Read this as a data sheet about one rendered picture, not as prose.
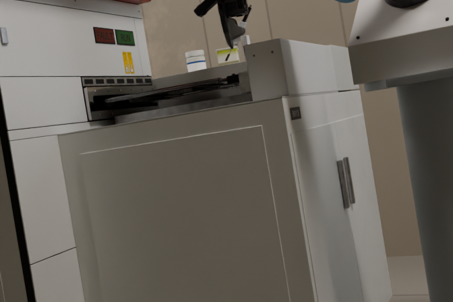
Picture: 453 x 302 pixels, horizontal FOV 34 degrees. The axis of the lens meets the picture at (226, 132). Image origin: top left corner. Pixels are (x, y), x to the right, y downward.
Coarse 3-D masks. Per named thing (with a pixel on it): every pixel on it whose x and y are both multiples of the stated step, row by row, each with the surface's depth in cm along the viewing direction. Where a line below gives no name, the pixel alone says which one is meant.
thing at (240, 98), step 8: (232, 96) 207; (240, 96) 206; (248, 96) 205; (184, 104) 212; (192, 104) 212; (200, 104) 211; (208, 104) 210; (216, 104) 209; (224, 104) 208; (144, 112) 217; (152, 112) 216; (160, 112) 215; (168, 112) 214; (176, 112) 214; (184, 112) 213; (120, 120) 220; (128, 120) 219; (136, 120) 218
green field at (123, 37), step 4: (120, 32) 237; (124, 32) 239; (128, 32) 242; (132, 32) 244; (120, 36) 236; (124, 36) 239; (128, 36) 241; (132, 36) 244; (120, 40) 236; (124, 40) 238; (128, 40) 241; (132, 40) 244
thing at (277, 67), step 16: (256, 48) 182; (272, 48) 180; (288, 48) 185; (304, 48) 200; (320, 48) 217; (256, 64) 182; (272, 64) 180; (288, 64) 183; (304, 64) 197; (320, 64) 214; (256, 80) 182; (272, 80) 181; (288, 80) 181; (304, 80) 195; (320, 80) 211; (256, 96) 183; (272, 96) 181
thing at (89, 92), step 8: (88, 88) 212; (96, 88) 216; (104, 88) 221; (112, 88) 225; (120, 88) 229; (128, 88) 234; (136, 88) 239; (144, 88) 245; (152, 88) 250; (88, 96) 212; (88, 104) 212; (88, 112) 212; (96, 112) 215; (104, 112) 219; (112, 112) 223; (120, 112) 227; (128, 112) 232; (136, 112) 237; (88, 120) 212
